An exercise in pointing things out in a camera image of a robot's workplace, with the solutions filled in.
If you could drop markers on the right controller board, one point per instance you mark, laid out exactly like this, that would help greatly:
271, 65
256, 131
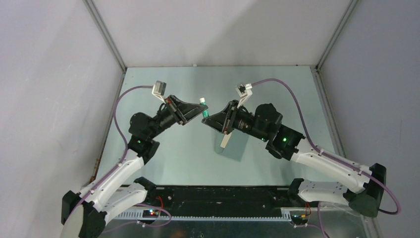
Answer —
300, 220

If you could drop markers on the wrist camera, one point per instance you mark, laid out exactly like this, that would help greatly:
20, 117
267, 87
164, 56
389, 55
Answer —
158, 90
245, 92

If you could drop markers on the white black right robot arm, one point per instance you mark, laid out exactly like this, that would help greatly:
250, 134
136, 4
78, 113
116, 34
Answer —
356, 185

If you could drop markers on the left controller board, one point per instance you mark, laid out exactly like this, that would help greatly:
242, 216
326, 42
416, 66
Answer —
150, 213

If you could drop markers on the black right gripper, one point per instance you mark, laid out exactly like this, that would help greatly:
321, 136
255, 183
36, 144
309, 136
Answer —
224, 121

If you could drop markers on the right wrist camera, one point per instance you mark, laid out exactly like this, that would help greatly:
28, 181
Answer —
245, 92

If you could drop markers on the aluminium frame rail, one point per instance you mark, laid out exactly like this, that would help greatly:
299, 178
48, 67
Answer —
223, 202

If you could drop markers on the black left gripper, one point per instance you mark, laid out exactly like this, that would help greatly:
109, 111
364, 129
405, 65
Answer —
182, 112

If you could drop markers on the controller board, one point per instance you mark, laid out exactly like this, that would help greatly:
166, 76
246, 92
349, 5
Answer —
300, 220
150, 213

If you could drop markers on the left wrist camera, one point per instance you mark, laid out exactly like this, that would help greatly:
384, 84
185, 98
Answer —
158, 90

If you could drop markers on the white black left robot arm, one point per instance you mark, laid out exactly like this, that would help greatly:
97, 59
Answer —
115, 170

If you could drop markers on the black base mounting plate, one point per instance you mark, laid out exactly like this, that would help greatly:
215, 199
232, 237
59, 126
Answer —
206, 202

